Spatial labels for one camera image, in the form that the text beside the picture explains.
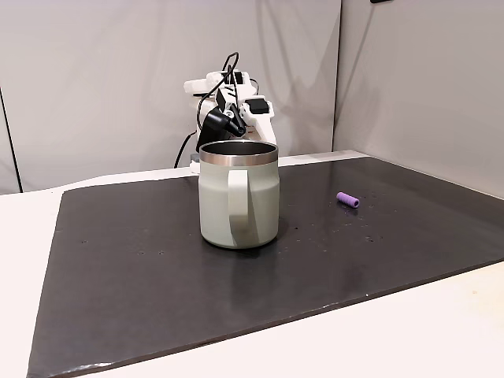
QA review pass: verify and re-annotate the pale green steel mug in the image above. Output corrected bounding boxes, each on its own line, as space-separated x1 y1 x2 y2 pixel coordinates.
198 140 281 250

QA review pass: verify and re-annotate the purple pen grip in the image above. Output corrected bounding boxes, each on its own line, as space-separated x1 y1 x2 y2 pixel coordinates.
335 191 361 209

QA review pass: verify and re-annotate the black table mat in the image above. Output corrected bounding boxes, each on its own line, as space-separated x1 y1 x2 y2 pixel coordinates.
26 151 504 378

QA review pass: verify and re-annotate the black oval camera box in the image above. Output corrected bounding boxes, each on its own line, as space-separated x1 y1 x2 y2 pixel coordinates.
201 106 247 139

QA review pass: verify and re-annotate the black camera cable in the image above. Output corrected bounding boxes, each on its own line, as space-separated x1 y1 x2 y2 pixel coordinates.
197 51 242 147

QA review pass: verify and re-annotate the black power cable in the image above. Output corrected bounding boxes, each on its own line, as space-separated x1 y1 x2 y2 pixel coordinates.
174 132 197 169

